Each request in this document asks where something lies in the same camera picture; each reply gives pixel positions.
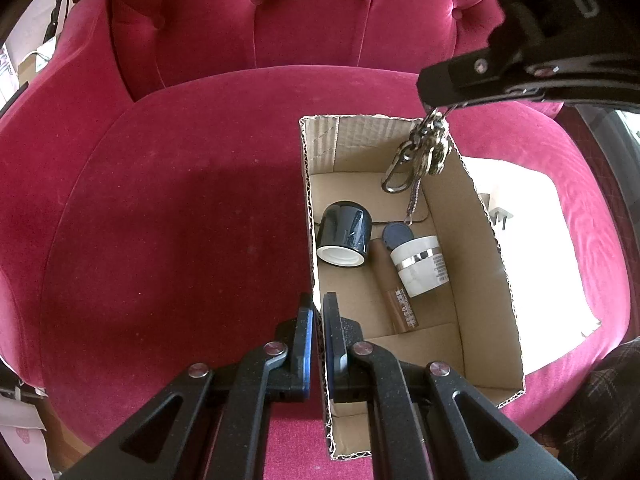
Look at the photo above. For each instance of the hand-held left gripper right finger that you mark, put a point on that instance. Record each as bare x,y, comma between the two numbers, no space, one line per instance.
330,337

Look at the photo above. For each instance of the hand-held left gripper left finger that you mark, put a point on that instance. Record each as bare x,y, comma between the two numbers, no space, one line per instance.
307,342

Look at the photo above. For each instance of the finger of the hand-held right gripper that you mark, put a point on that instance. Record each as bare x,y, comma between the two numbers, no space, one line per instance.
450,80

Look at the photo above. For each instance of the brown cosmetic tube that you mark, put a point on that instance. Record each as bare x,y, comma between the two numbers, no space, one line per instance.
402,310

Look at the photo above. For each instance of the white cosmetic jar silver band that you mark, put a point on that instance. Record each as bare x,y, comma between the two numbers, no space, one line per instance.
420,270

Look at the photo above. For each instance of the blue key fob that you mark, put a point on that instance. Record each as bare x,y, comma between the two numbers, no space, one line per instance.
397,235

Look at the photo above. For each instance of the cardboard box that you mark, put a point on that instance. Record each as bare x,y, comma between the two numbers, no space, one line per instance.
480,260

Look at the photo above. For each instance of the black jar white rim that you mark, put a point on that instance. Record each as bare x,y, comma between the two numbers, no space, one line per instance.
345,227

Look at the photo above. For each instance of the white charger plug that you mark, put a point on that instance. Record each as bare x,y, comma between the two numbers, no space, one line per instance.
502,217

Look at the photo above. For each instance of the red velvet armchair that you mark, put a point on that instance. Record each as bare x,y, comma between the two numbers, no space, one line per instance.
175,210

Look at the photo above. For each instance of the dark plaid clothing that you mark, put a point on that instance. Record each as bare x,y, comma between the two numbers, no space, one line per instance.
610,410

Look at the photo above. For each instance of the white paper bag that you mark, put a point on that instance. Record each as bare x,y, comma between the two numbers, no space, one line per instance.
22,440

